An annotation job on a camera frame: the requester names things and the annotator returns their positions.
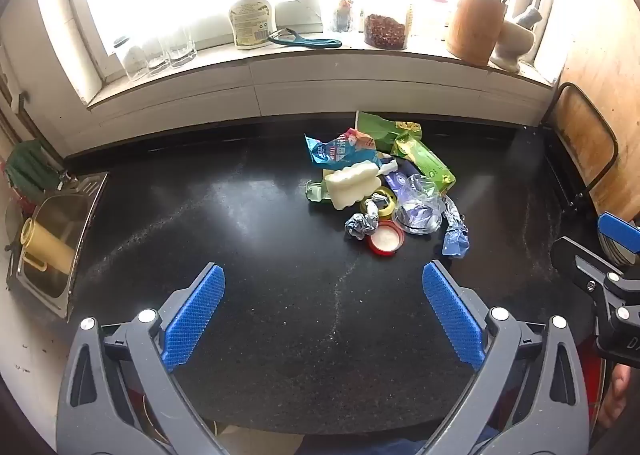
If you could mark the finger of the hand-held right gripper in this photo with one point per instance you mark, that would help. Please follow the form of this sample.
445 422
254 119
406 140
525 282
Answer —
580 257
620 230

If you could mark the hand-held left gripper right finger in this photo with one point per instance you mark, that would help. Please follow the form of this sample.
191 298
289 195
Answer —
452 315

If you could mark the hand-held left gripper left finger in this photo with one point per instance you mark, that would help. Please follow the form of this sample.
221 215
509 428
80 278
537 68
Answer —
195 320

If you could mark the purple toothpaste tube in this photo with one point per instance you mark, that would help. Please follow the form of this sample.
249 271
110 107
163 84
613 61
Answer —
397 180

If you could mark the person's right hand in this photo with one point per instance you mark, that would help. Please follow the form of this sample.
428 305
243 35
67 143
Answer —
619 395

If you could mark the crumpled blue foil wrapper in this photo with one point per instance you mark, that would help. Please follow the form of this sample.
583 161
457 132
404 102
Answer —
456 235

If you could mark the folding chair wooden back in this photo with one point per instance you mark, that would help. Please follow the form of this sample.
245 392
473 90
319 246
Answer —
585 135

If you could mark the clear plastic container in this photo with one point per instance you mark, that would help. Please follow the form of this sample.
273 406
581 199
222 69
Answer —
420 205

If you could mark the crumpled silver foil wrapper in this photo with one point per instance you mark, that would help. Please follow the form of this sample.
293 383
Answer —
361 224

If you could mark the yellow tape spool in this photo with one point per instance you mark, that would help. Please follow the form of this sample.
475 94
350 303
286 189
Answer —
386 202

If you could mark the green printed packet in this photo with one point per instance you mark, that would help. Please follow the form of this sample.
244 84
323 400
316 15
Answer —
425 162

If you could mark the white plastic stick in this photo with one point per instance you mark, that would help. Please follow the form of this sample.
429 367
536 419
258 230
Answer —
389 166

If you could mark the yellow sponge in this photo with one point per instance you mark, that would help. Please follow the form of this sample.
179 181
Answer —
352 185

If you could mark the yellow plastic cup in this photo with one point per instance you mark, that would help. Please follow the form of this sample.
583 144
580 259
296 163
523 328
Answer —
47 245

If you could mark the stainless steel sink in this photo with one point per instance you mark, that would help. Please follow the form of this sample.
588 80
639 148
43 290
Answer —
75 205

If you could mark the green glass bottle piece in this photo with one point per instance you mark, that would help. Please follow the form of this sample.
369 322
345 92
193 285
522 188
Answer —
315 191

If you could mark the light green plastic bag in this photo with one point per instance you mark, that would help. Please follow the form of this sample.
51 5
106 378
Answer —
380 127

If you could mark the blue snack wrapper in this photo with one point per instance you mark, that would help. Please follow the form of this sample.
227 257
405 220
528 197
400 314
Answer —
340 147

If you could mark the white stone mortar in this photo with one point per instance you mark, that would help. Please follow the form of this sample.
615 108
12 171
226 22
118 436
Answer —
515 47

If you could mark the green cloth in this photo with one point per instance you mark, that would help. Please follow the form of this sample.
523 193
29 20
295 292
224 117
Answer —
30 167

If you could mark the white stone pestle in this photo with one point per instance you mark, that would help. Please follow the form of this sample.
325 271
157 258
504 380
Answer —
530 16

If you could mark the wooden utensil holder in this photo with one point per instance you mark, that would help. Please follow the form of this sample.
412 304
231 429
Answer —
475 30

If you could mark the clear drinking glass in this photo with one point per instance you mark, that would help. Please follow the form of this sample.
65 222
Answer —
157 57
181 49

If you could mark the small glass jar with lid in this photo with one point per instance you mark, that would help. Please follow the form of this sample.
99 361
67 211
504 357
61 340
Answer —
131 62

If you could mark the clear jar red lid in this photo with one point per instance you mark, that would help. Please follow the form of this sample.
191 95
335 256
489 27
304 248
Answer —
438 17

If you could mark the jar of brown nuts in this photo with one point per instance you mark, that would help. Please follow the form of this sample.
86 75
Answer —
384 32

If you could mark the cream squeeze bottle green cap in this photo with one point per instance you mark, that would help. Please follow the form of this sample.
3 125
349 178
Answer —
251 15

